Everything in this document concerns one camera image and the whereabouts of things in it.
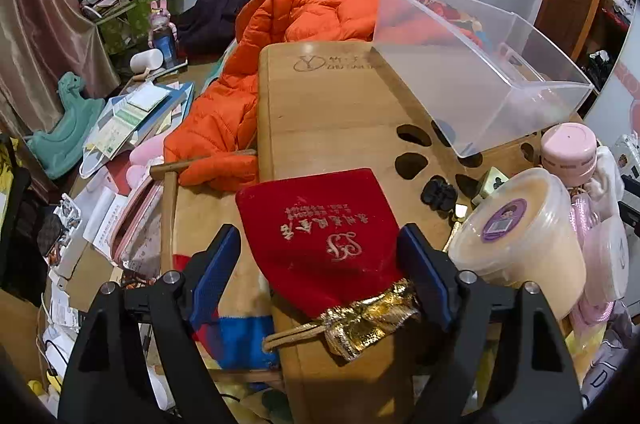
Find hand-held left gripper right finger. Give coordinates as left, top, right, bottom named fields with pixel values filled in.
left=397, top=223, right=586, bottom=424

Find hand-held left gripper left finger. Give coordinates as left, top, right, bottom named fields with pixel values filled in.
left=57, top=224, right=243, bottom=424

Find cream round tub purple label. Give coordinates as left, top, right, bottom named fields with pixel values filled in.
left=446, top=167, right=587, bottom=320

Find red velvet pouch gold trim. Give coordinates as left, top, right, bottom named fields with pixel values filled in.
left=235, top=168, right=423, bottom=362

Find pink rope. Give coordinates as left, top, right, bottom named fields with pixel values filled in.
left=570, top=191, right=631, bottom=345

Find white round box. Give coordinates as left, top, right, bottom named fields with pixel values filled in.
left=584, top=214, right=630, bottom=305

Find clear plastic storage bin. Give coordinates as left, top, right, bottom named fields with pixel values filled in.
left=371, top=0, right=596, bottom=160

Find wooden desktop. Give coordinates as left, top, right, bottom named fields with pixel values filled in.
left=150, top=43, right=586, bottom=424

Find black hair clip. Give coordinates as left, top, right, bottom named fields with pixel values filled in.
left=421, top=176, right=458, bottom=211

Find pink flat case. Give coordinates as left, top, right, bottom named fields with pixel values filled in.
left=112, top=176, right=166, bottom=275

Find pale green cube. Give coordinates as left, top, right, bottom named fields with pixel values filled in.
left=471, top=167, right=510, bottom=207

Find orange down jacket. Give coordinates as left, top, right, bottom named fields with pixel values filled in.
left=164, top=0, right=416, bottom=192

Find pile of papers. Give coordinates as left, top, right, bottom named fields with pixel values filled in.
left=80, top=79, right=196, bottom=177

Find pink round portable fan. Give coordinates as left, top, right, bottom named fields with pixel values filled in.
left=540, top=122, right=599, bottom=190

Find white fluffy cloth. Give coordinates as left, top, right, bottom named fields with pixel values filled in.
left=585, top=146, right=626, bottom=220

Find teal dinosaur rocking toy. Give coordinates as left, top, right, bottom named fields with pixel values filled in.
left=26, top=72, right=107, bottom=180

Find white cylinder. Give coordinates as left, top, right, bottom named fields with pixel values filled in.
left=130, top=49, right=164, bottom=80

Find white suitcase with stickers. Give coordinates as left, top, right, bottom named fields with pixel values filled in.
left=612, top=134, right=640, bottom=205

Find pink bunny bottle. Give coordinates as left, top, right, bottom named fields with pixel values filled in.
left=148, top=0, right=180, bottom=65

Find colourful patterned cloth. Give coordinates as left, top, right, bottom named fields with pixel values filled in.
left=420, top=0, right=501, bottom=55

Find dark clothes heap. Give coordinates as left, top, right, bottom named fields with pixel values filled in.
left=176, top=0, right=251, bottom=57

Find white panel pink hearts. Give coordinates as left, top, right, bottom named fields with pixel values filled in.
left=582, top=29, right=640, bottom=145

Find green patterned box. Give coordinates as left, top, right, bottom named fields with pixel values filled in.
left=97, top=0, right=168, bottom=55

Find pink curtain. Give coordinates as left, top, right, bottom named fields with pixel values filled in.
left=0, top=0, right=121, bottom=140

